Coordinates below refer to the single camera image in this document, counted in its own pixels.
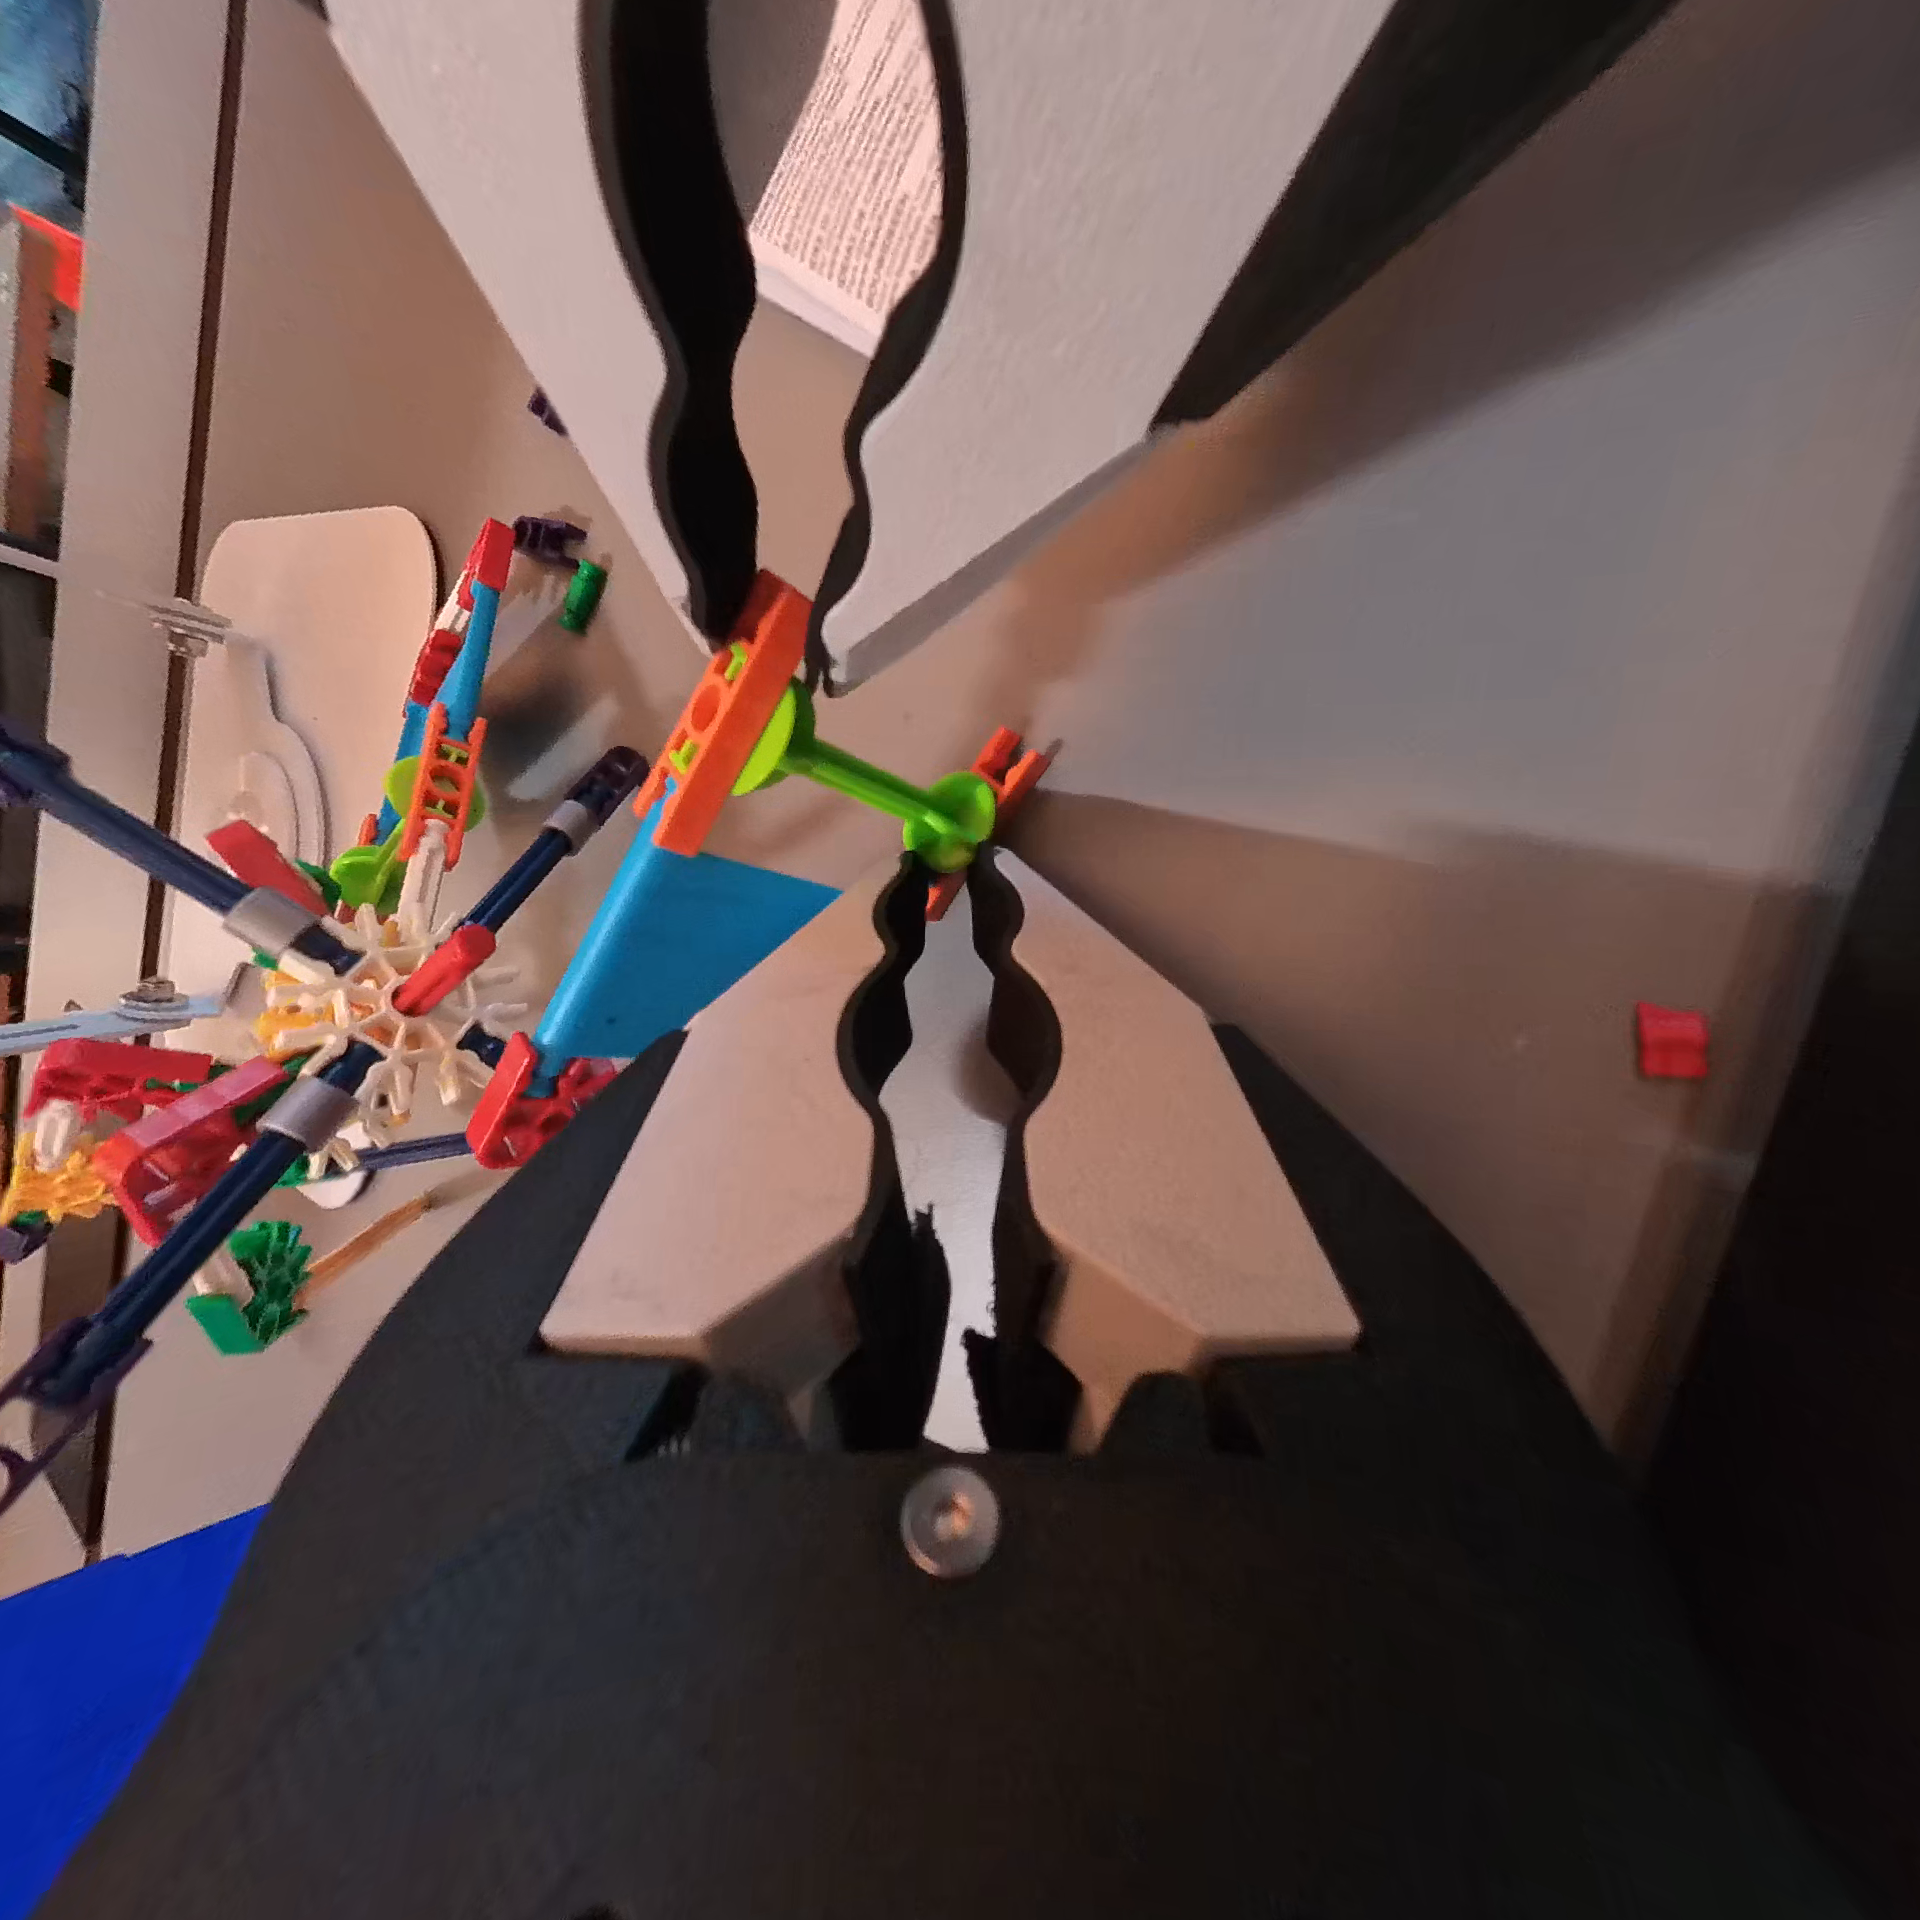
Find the purple toy connector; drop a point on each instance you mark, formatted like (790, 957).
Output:
(546, 417)
(546, 534)

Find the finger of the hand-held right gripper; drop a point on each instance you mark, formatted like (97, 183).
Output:
(1109, 225)
(508, 154)

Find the blue plastic bin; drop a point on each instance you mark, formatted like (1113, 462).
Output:
(96, 1725)

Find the white document stand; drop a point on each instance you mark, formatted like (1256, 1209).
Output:
(321, 600)

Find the short green toy rod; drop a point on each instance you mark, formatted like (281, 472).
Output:
(589, 592)

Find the small red toy piece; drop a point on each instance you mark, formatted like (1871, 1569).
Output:
(1666, 1041)

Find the colourful toy wheel model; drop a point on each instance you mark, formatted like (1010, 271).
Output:
(381, 1021)

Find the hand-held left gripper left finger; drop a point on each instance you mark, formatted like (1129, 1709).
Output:
(724, 1196)

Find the blue panel toy seat assembly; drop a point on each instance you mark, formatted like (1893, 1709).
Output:
(676, 957)

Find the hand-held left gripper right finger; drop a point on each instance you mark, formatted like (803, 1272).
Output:
(1184, 1196)

